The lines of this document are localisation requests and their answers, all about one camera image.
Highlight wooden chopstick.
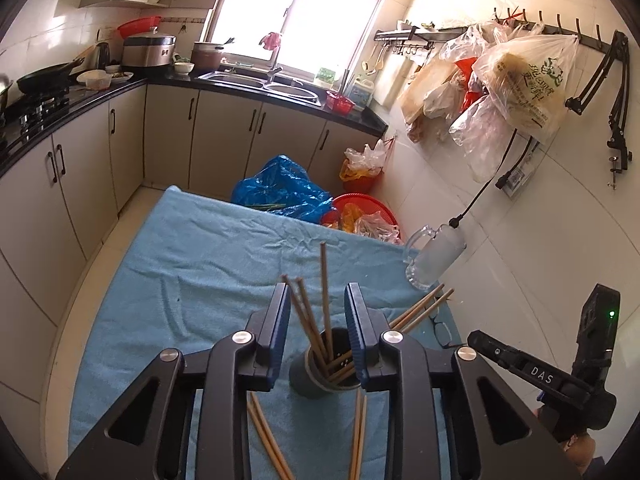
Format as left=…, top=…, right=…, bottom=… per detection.
left=348, top=389, right=362, bottom=480
left=352, top=392, right=368, bottom=480
left=281, top=274, right=320, bottom=367
left=296, top=278, right=329, bottom=376
left=328, top=284, right=444, bottom=370
left=247, top=396, right=288, bottom=480
left=328, top=288, right=454, bottom=385
left=250, top=392, right=296, bottom=480

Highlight right hand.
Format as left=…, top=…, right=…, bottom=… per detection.
left=561, top=432, right=596, bottom=474

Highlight black framed eyeglasses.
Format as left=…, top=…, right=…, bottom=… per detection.
left=430, top=312, right=462, bottom=349

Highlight wooden chopstick on cloth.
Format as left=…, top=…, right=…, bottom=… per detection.
left=247, top=396, right=288, bottom=480
left=348, top=389, right=362, bottom=480
left=352, top=392, right=368, bottom=480
left=250, top=392, right=296, bottom=480

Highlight wooden chopstick in holder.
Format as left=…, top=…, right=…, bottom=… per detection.
left=328, top=284, right=444, bottom=370
left=296, top=278, right=329, bottom=376

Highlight blue table cloth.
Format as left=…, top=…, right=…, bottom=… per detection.
left=68, top=188, right=425, bottom=479

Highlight dark grey utensil holder cup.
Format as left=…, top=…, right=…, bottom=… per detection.
left=288, top=327, right=360, bottom=399

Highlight glass beer mug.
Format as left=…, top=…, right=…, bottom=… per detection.
left=402, top=224, right=466, bottom=290

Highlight red plastic basin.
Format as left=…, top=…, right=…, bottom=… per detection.
left=320, top=193, right=401, bottom=245

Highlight blue plastic bag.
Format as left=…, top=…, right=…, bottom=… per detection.
left=231, top=155, right=333, bottom=224

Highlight white plastic shopping bag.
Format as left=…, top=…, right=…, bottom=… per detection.
left=472, top=35, right=579, bottom=144

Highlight black frying pan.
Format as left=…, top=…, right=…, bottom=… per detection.
left=16, top=58, right=85, bottom=96

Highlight silver rice cooker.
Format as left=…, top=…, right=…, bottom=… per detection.
left=122, top=32, right=176, bottom=68

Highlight brown cooking pot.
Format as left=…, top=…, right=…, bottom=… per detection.
left=191, top=41, right=224, bottom=72

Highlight sink faucet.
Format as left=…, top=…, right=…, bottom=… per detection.
left=262, top=32, right=282, bottom=84

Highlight red colander basket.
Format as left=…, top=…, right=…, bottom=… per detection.
left=117, top=15, right=162, bottom=39

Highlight black power cable plug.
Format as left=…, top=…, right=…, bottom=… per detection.
left=448, top=128, right=519, bottom=230

